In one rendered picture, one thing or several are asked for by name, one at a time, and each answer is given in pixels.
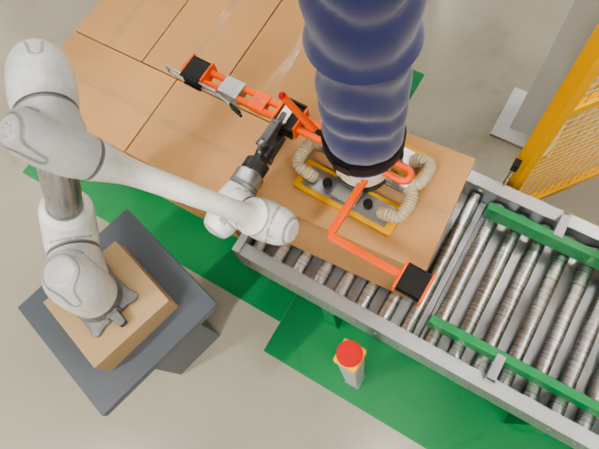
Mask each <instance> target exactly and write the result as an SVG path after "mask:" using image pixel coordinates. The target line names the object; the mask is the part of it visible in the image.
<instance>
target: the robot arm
mask: <svg viewBox="0 0 599 449"><path fill-rule="evenodd" d="M4 85H5V92H6V97H7V101H8V106H9V108H10V110H9V111H8V112H7V113H6V114H5V115H4V117H3V119H2V121H1V123H0V141H1V144H2V145H3V146H4V148H5V149H6V150H8V151H9V152H10V153H11V154H12V155H13V156H15V157H16V158H18V159H20V160H22V161H23V162H25V163H27V164H29V165H31V166H32V167H36V168H37V174H38V178H39V182H40V185H41V189H42V193H43V196H44V197H43V199H41V201H40V202H39V205H38V210H37V213H38V219H39V224H40V231H41V234H42V240H43V244H44V248H45V254H46V261H45V263H44V265H43V268H42V272H41V282H42V286H43V289H44V291H45V294H46V295H47V296H48V297H49V298H50V299H51V300H52V301H53V302H54V303H55V304H56V305H58V306H60V307H61V308H63V309H64V310H66V311H68V312H70V313H72V314H74V315H76V316H77V317H78V318H79V319H80V320H81V321H82V322H83V323H84V324H85V325H86V326H87V328H88V329H89V330H90V332H91V334H92V336H94V337H96V338H99V337H101V336H102V334H103V332H104V330H105V329H106V328H107V327H108V326H109V325H110V324H111V323H112V322H115V323H116V324H118V325H119V326H120V327H125V326H126V325H127V320H126V319H125V317H124V316H123V314H122V312H123V311H124V310H125V309H126V308H127V307H128V306H129V305H131V304H132V303H134V302H136V301H137V300H138V294H137V293H136V292H135V291H133V290H131V289H130V288H129V287H128V286H127V285H126V284H125V283H124V282H123V281H122V280H121V279H120V278H119V277H118V276H116V275H115V274H114V273H113V272H112V270H111V269H110V266H109V265H108V264H106V263H105V261H104V258H103V254H102V252H101V247H100V237H99V231H98V225H97V220H96V215H95V212H94V204H93V202H92V201H91V199H90V198H89V196H88V195H87V194H85V193H84V192H82V190H81V183H80V180H84V181H92V182H104V183H111V184H123V185H126V186H130V187H134V188H137V189H140V190H143V191H146V192H150V193H153V194H156V195H159V196H161V197H164V198H167V199H170V200H173V201H176V202H179V203H182V204H185V205H187V206H190V207H193V208H197V209H200V210H203V211H206V212H207V213H206V216H205V218H204V222H203V223H204V225H205V227H206V228H207V230H208V231H209V232H210V233H212V234H214V235H216V236H217V237H219V238H221V239H226V238H228V237H229V236H231V235H233V234H234V233H235V232H236V231H237V230H240V231H241V232H242V233H244V234H246V235H248V236H250V237H251V238H252V239H255V240H257V241H261V242H266V243H268V244H271V245H278V246H282V245H287V244H289V243H290V242H292V241H293V240H294V239H295V237H296V236H297V234H298V231H299V221H298V218H297V217H296V216H295V215H294V214H293V213H292V212H291V211H290V210H289V209H287V208H286V207H284V206H282V205H280V204H278V203H276V202H274V201H272V200H268V199H265V198H257V197H255V196H256V195H257V193H258V191H259V189H260V187H261V186H262V184H263V183H264V181H263V179H262V178H264V177H265V175H266V174H267V171H268V170H269V167H268V165H270V166H271V165H272V163H273V160H274V158H275V156H276V154H277V153H278V152H279V150H280V149H281V147H282V145H283V143H284V141H285V140H286V138H285V136H284V135H281V134H279V133H278V132H279V131H280V129H281V126H285V123H286V122H287V120H288V118H289V117H290V115H291V114H292V112H291V111H290V110H289V108H288V107H287V106H286V105H285V106H284V107H283V109H282V111H281V112H280V114H279V116H278V117H277V119H275V118H272V120H271V121H270V123H269V124H268V126H267V128H266V129H265V131H264V132H263V134H262V135H261V136H260V138H259V139H258V140H257V141H256V145H257V146H258V148H257V149H256V151H255V154H254V155H248V156H247V157H246V159H245V160H244V162H243V163H242V166H238V167H237V168H236V170H235V171H234V173H233V174H232V176H231V177H230V178H229V180H228V182H227V183H226V184H225V185H224V186H223V187H222V188H221V189H220V190H219V191H218V192H215V191H212V190H211V189H208V188H206V187H203V186H201V185H198V184H195V183H193V182H190V181H188V180H185V179H184V178H181V177H179V176H175V175H172V174H170V173H168V172H166V171H163V170H161V169H158V168H156V167H152V166H150V165H148V164H145V163H143V162H142V161H139V160H137V159H134V158H132V157H130V156H128V155H127V154H126V153H124V152H122V151H120V150H118V149H117V148H115V147H113V146H112V145H110V144H109V143H107V142H105V141H104V140H103V139H102V138H100V137H98V136H96V135H93V134H91V133H89V132H87V131H86V125H85V122H84V120H83V119H82V116H81V114H80V109H79V106H80V101H79V94H78V85H77V80H76V77H75V74H74V70H73V68H72V65H71V63H70V61H69V59H68V58H67V56H66V55H65V53H64V52H63V51H62V50H61V49H60V48H59V47H58V46H57V45H55V44H54V43H52V42H49V41H46V40H44V39H41V38H29V39H25V40H23V41H21V42H19V43H17V44H16V45H15V46H14V47H13V48H12V50H11V51H10V52H9V54H8V56H7V59H6V62H5V65H4ZM267 164H268V165H267Z"/></svg>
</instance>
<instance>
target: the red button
mask: <svg viewBox="0 0 599 449"><path fill-rule="evenodd" d="M336 356H337V359H338V361H339V363H340V364H341V365H343V366H345V367H348V368H352V367H355V366H357V365H359V364H360V362H361V361H362V358H363V350H362V347H361V346H360V345H359V344H358V343H357V342H356V341H353V340H346V341H343V342H341V343H340V344H339V346H338V348H337V351H336Z"/></svg>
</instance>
